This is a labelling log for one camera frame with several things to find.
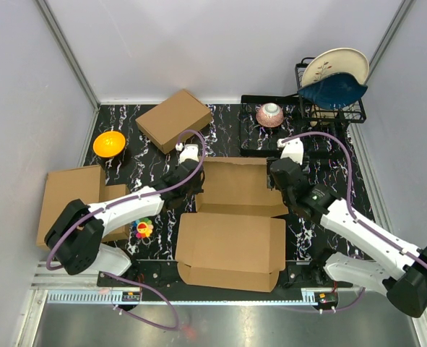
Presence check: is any black wire dish rack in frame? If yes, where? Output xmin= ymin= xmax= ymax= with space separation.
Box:
xmin=240 ymin=56 xmax=368 ymax=160

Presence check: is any purple cable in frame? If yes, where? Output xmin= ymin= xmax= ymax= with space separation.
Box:
xmin=277 ymin=131 xmax=427 ymax=314
xmin=46 ymin=129 xmax=207 ymax=330

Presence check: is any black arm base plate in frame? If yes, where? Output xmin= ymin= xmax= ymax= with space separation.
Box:
xmin=96 ymin=260 xmax=354 ymax=290

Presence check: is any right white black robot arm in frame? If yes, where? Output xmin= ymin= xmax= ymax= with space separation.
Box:
xmin=267 ymin=158 xmax=427 ymax=318

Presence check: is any small cardboard box left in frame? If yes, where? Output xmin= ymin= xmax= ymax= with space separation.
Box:
xmin=99 ymin=184 xmax=131 ymax=242

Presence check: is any blue leaf plate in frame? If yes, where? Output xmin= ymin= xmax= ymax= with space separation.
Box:
xmin=297 ymin=72 xmax=368 ymax=110

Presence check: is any large cardboard box left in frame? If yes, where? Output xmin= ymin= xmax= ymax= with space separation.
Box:
xmin=35 ymin=165 xmax=106 ymax=252

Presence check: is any closed cardboard box back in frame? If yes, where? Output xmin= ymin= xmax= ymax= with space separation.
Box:
xmin=136 ymin=90 xmax=212 ymax=154

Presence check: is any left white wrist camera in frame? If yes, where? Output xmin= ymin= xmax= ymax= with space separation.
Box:
xmin=175 ymin=143 xmax=199 ymax=164

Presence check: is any orange bowl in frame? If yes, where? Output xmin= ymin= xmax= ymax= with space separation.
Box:
xmin=92 ymin=131 xmax=126 ymax=158

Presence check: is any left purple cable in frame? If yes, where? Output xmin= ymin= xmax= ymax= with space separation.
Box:
xmin=46 ymin=129 xmax=207 ymax=330

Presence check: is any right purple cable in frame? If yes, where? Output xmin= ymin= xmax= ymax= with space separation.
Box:
xmin=277 ymin=131 xmax=427 ymax=314

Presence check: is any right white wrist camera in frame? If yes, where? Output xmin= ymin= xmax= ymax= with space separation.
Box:
xmin=277 ymin=138 xmax=304 ymax=165

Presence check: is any beige cup in rack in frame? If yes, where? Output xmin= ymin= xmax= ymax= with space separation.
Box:
xmin=310 ymin=111 xmax=335 ymax=127

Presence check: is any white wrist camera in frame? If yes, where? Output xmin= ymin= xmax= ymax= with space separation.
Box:
xmin=175 ymin=143 xmax=199 ymax=164
xmin=277 ymin=138 xmax=304 ymax=165

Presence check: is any pink patterned bowl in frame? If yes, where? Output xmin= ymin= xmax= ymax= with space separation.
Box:
xmin=256 ymin=103 xmax=284 ymax=128

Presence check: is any cream floral plate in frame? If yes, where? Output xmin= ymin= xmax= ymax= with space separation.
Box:
xmin=301 ymin=48 xmax=370 ymax=87

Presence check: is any rainbow flower toy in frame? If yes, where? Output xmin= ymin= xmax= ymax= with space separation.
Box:
xmin=133 ymin=218 xmax=154 ymax=239

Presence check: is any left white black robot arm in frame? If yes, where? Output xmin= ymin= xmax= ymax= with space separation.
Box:
xmin=45 ymin=158 xmax=203 ymax=286

